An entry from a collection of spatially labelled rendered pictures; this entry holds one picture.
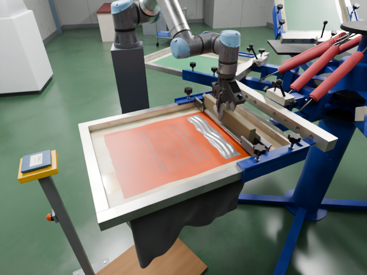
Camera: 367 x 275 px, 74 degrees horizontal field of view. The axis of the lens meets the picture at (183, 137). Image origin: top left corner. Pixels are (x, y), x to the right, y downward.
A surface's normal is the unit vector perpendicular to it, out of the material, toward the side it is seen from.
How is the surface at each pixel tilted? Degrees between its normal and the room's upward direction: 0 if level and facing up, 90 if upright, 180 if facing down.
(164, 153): 0
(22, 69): 90
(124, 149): 0
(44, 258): 0
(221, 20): 90
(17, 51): 90
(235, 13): 90
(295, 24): 32
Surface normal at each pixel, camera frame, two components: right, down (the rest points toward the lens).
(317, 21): -0.06, -0.40
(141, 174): -0.01, -0.82
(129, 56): 0.17, 0.56
